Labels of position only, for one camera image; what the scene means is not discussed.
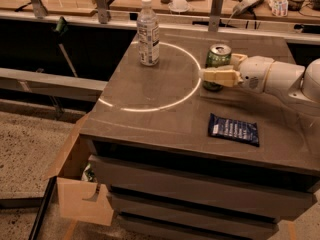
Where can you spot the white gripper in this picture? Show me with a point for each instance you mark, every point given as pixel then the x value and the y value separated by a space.
pixel 256 73

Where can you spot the green soda can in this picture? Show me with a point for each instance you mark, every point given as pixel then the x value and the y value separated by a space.
pixel 218 55

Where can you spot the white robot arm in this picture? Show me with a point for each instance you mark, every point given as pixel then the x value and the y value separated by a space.
pixel 294 85

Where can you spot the grey power strip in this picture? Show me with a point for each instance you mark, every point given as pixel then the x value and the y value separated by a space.
pixel 244 5

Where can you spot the blue snack packet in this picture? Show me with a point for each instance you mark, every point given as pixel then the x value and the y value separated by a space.
pixel 234 130

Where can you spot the white bowl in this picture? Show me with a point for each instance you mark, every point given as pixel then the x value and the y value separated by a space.
pixel 179 6

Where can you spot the clear plastic water bottle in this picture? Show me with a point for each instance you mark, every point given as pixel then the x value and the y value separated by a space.
pixel 148 34

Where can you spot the black mesh cup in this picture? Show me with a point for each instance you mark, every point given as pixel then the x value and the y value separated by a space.
pixel 295 5

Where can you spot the grey drawer cabinet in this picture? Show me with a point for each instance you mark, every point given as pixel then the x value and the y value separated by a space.
pixel 167 177

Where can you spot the cardboard box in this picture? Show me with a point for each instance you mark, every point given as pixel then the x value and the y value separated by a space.
pixel 78 199

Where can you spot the green handled tool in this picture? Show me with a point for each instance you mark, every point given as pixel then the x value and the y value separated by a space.
pixel 60 31

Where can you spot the metal rail frame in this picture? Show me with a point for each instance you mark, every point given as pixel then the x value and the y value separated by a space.
pixel 52 85

